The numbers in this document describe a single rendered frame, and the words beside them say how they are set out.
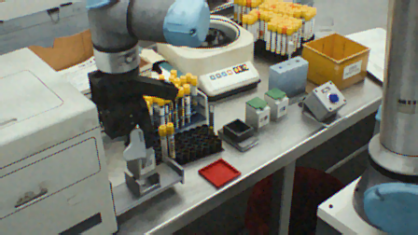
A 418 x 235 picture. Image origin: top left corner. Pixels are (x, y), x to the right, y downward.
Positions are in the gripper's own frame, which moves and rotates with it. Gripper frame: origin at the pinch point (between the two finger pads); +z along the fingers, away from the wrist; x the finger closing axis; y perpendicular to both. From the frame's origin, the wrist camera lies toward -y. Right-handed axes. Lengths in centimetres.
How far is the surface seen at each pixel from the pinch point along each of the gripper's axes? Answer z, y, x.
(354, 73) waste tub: 8, -69, 0
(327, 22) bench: 12, -97, -33
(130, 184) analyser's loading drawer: 7.3, 2.5, -0.9
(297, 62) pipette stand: 3, -54, -8
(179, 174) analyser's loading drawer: 8.2, -7.4, 2.4
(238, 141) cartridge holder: 10.3, -26.3, -0.2
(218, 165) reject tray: 12.2, -18.6, 1.8
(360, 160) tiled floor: 100, -142, -35
